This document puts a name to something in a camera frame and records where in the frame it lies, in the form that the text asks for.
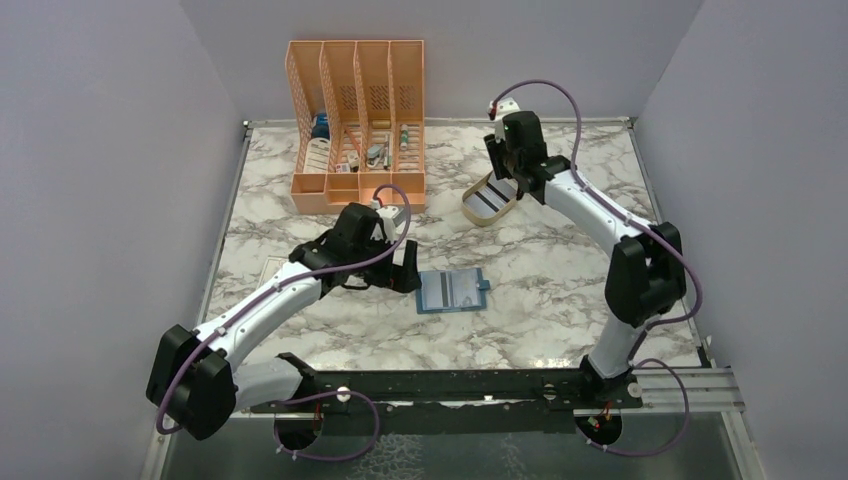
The blue leather card holder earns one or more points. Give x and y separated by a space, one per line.
451 291

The black metal base rail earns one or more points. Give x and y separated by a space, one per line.
444 391

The white green glue stick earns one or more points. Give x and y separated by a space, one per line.
404 137

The beige oval tray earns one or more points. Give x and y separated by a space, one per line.
487 202

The stack of credit cards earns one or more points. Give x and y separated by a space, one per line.
493 197

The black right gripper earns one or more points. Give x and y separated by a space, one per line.
496 147

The white red card box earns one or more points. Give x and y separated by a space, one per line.
270 268

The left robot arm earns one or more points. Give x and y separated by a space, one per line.
225 342

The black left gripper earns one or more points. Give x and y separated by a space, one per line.
404 277

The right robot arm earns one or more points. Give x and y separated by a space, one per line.
645 277

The blue white bottle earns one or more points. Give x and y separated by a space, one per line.
320 130

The orange plastic desk organizer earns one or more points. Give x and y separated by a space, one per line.
368 88

